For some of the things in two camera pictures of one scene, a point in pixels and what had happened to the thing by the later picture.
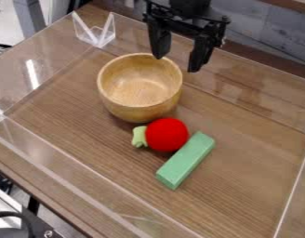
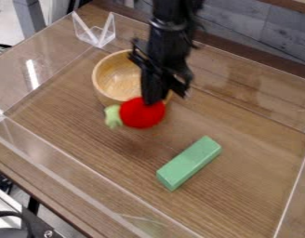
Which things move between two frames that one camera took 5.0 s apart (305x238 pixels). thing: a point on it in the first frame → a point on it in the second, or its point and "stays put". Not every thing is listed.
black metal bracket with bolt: [35, 228] stays put
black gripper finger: [203, 48] → [180, 85]
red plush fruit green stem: [164, 135] → [134, 112]
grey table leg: [30, 16] stays put
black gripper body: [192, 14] → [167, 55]
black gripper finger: [160, 39] → [155, 85]
